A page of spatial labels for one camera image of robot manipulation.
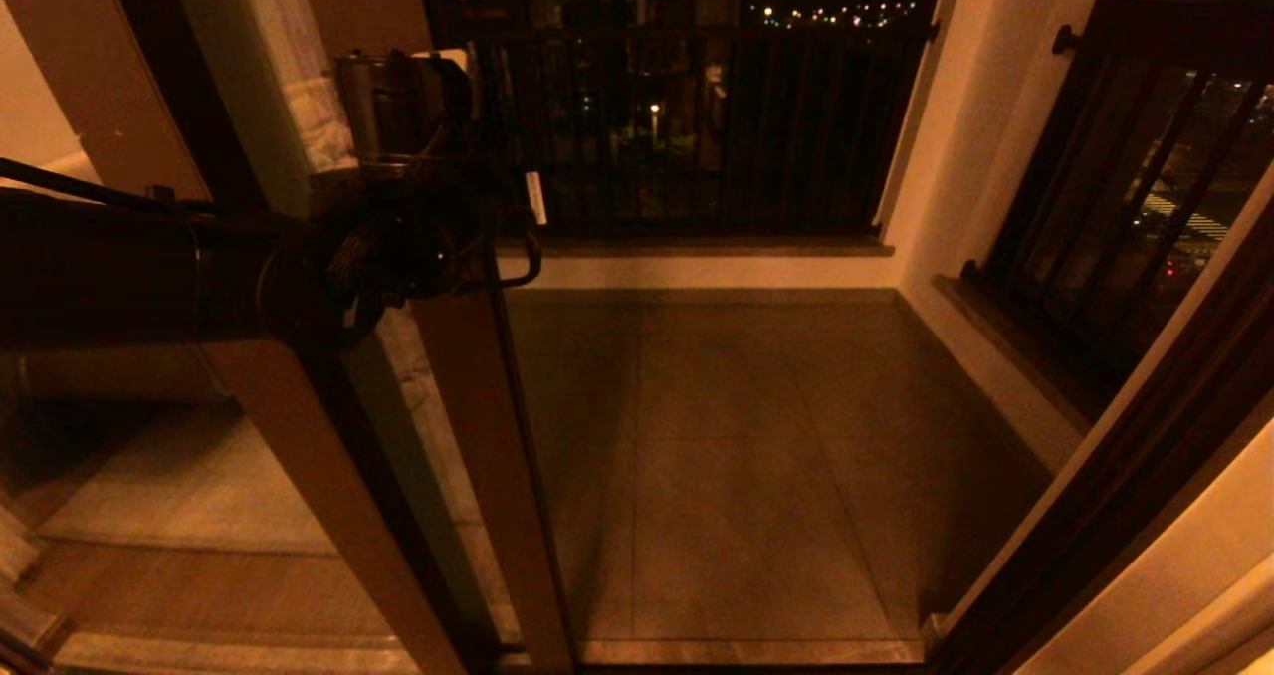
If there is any brown framed sliding glass door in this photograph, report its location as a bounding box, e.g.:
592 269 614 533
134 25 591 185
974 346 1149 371
164 0 578 675

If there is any dark brown door jamb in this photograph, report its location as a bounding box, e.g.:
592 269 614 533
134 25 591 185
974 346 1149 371
921 157 1274 675

